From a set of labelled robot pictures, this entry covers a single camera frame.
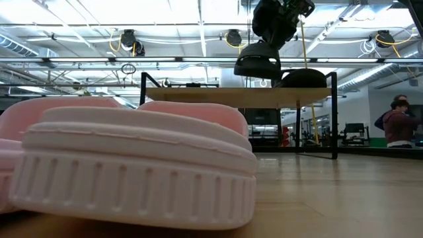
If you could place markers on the wood shelf black metal frame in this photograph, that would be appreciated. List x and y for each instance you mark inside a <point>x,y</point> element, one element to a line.
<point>238,97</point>

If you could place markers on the person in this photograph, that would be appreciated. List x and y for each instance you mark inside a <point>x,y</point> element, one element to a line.
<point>398,127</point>
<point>380,122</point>

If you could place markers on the long overhead light strip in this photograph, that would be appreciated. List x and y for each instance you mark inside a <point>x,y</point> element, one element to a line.
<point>132,59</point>

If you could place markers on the red floor object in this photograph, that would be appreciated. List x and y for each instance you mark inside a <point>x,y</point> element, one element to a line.
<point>285,135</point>

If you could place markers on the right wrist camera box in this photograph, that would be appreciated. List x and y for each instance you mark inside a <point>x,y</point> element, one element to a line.
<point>299,7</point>

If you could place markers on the black aluminium table frame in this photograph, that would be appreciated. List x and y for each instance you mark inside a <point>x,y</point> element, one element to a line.
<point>380,152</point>

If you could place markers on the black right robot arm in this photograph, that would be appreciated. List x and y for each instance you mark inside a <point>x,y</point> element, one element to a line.
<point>417,11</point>

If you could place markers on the black cart with monitor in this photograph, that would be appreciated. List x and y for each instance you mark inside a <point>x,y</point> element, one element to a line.
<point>355,130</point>

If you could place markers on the pale pink foam slide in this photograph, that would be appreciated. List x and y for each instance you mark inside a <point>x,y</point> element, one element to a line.
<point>20,115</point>
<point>132,185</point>

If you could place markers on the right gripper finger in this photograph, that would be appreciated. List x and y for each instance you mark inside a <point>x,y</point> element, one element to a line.
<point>279,42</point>

